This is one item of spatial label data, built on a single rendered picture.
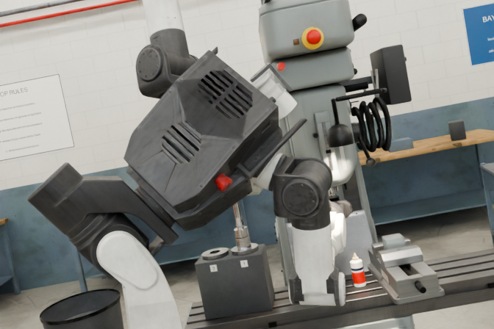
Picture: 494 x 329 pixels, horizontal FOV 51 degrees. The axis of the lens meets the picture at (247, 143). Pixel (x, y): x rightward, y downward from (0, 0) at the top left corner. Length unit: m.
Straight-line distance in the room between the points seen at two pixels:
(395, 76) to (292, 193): 0.96
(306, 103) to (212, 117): 0.61
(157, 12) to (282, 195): 0.56
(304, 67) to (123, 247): 0.78
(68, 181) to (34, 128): 5.28
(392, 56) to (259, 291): 0.94
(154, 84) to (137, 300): 0.49
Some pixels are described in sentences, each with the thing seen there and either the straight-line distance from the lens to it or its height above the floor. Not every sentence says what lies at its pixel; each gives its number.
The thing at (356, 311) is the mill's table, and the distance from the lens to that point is 1.74.
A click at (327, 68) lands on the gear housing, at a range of 1.59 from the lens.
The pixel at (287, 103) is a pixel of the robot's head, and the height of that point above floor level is 1.60.
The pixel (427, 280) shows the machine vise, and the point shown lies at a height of 1.01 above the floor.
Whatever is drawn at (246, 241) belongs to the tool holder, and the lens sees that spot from 1.71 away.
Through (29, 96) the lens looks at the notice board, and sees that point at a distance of 6.42.
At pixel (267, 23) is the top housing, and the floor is 1.83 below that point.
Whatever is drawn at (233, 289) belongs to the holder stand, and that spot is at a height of 1.05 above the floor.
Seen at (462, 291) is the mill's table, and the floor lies 0.92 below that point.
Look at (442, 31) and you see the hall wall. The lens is 6.30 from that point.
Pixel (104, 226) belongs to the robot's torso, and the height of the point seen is 1.42.
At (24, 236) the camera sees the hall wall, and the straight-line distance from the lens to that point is 6.63.
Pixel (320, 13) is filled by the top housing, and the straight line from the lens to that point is 1.51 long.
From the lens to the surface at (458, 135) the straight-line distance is 5.62.
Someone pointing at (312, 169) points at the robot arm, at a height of 1.45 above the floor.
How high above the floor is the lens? 1.61
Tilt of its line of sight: 4 degrees down
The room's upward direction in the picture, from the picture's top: 11 degrees counter-clockwise
